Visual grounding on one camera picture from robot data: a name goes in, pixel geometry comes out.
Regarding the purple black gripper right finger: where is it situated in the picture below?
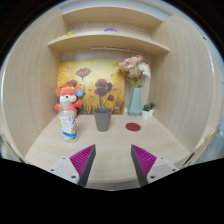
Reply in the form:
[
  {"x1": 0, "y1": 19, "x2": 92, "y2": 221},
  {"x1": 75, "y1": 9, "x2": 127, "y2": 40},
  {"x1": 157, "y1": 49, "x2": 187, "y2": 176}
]
[{"x1": 130, "y1": 144, "x2": 179, "y2": 188}]

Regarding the round red coaster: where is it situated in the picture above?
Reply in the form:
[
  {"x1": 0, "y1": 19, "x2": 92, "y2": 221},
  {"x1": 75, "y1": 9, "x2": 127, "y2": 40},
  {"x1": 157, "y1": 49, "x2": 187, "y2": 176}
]
[{"x1": 125, "y1": 123, "x2": 141, "y2": 132}]

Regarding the yellow poppy flower painting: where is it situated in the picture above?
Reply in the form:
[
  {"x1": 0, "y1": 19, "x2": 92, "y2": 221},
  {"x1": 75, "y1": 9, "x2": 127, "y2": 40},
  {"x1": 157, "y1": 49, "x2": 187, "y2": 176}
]
[{"x1": 57, "y1": 59, "x2": 125, "y2": 115}]

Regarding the yellow object on shelf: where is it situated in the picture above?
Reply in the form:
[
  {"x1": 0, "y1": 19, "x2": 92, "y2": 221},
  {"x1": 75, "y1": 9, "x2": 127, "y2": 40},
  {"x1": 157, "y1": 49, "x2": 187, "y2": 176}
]
[{"x1": 56, "y1": 31, "x2": 76, "y2": 39}]

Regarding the wooden shelf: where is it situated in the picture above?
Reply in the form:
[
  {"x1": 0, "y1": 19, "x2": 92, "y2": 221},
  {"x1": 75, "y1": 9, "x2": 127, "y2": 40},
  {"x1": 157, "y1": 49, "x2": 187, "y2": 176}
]
[
  {"x1": 48, "y1": 32, "x2": 169, "y2": 55},
  {"x1": 63, "y1": 6, "x2": 162, "y2": 28}
]

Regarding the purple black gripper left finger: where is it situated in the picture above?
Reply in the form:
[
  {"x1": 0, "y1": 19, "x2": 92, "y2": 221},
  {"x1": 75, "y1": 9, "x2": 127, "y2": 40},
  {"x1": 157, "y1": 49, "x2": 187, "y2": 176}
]
[{"x1": 49, "y1": 144, "x2": 97, "y2": 188}]

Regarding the lower wooden shelf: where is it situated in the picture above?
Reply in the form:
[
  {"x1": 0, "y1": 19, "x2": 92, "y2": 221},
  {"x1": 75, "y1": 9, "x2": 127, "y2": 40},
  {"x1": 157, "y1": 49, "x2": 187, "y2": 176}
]
[{"x1": 48, "y1": 32, "x2": 169, "y2": 55}]

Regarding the red orange plush toy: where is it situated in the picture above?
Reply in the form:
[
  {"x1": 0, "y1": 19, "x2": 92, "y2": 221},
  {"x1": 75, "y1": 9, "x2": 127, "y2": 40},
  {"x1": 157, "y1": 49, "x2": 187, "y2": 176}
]
[{"x1": 56, "y1": 84, "x2": 84, "y2": 114}]

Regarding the upper wooden shelf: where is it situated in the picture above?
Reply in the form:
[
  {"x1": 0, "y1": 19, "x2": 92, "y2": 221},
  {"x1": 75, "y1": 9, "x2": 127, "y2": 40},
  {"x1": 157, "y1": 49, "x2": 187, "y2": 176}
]
[{"x1": 63, "y1": 6, "x2": 162, "y2": 28}]

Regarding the grey plastic cup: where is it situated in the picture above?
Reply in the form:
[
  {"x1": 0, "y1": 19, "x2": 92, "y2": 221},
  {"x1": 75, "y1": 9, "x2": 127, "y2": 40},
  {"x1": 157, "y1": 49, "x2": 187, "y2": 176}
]
[{"x1": 94, "y1": 107, "x2": 112, "y2": 132}]

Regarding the small potted succulent plant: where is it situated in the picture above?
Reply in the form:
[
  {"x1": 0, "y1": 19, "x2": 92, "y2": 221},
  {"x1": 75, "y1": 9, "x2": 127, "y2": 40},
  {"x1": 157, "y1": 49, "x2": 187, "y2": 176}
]
[{"x1": 142, "y1": 102, "x2": 155, "y2": 119}]

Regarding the pink white flower bouquet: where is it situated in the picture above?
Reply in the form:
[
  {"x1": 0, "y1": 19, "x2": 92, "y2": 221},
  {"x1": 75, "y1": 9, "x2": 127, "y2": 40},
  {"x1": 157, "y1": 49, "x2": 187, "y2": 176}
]
[{"x1": 119, "y1": 55, "x2": 151, "y2": 88}]

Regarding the clear plastic water bottle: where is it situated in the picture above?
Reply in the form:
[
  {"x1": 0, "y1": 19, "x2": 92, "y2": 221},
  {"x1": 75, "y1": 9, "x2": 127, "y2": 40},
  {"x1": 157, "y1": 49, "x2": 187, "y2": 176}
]
[{"x1": 58, "y1": 99, "x2": 78, "y2": 142}]

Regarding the teal geometric vase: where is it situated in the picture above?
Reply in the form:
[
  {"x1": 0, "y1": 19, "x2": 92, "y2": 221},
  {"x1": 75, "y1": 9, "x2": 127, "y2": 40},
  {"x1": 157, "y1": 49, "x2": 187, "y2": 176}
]
[{"x1": 128, "y1": 88, "x2": 142, "y2": 117}]

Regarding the purple object on shelf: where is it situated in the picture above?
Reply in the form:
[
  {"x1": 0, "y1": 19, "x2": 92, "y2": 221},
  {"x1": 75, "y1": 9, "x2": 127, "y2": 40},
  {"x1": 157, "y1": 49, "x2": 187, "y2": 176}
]
[{"x1": 104, "y1": 28, "x2": 118, "y2": 32}]

